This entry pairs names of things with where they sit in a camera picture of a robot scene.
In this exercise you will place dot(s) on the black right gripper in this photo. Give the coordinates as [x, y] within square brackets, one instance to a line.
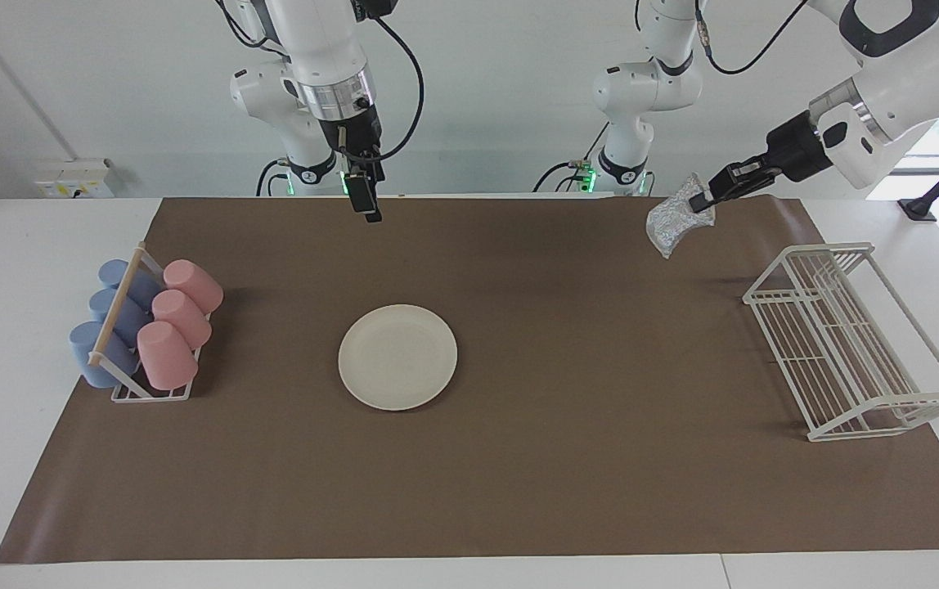
[348, 132]

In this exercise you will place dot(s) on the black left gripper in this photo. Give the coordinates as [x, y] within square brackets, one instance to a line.
[801, 147]

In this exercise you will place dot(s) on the silver mesh sponge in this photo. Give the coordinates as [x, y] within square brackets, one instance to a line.
[674, 221]

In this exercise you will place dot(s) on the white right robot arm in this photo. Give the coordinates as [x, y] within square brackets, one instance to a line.
[314, 41]

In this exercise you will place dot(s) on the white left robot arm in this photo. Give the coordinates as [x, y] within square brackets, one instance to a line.
[911, 74]

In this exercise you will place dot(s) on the cream round plate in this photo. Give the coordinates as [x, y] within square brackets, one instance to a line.
[397, 357]

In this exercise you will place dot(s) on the pink cup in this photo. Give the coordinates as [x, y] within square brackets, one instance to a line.
[194, 285]
[183, 317]
[165, 356]

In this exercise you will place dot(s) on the brown table mat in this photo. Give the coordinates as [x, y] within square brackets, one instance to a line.
[559, 368]

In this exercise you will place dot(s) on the blue cup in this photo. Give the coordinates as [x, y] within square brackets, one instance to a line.
[89, 352]
[114, 272]
[100, 304]

